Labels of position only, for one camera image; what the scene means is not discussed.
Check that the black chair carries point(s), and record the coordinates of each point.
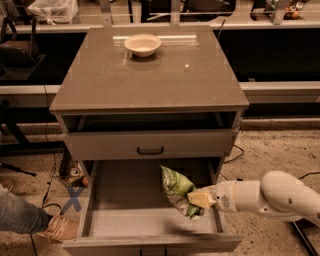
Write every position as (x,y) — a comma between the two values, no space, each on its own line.
(18,58)

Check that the soda can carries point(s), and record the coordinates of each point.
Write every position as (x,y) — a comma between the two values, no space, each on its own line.
(74,172)

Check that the white plastic bag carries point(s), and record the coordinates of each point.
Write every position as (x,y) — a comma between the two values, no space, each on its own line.
(54,11)

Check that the black metal stand leg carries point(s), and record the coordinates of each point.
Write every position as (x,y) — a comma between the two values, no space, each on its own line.
(303,229)

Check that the green jalapeno chip bag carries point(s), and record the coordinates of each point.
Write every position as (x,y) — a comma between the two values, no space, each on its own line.
(176,187)

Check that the open grey middle drawer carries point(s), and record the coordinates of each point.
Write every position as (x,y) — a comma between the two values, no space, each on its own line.
(128,214)

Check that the white paper bowl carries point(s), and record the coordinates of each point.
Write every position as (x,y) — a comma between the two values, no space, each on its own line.
(142,45)

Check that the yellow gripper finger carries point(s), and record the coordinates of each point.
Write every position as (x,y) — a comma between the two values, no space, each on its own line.
(201,199)
(207,189)

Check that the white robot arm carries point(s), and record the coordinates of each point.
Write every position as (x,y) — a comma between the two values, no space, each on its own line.
(277,195)

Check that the blue tape cross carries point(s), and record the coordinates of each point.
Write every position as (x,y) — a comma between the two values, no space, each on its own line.
(73,201)

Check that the black wire basket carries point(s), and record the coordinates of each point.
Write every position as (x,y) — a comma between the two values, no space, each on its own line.
(63,163)

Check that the grey drawer cabinet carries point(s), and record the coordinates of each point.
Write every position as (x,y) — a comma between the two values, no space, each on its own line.
(187,84)

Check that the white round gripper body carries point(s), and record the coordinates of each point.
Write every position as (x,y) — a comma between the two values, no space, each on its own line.
(224,197)

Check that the blue jeans leg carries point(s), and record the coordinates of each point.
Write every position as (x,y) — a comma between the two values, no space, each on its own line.
(20,216)

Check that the grey upper drawer black handle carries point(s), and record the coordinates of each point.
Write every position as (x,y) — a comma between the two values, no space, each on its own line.
(148,145)

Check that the tan sneaker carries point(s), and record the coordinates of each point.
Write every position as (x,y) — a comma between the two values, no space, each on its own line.
(61,229)

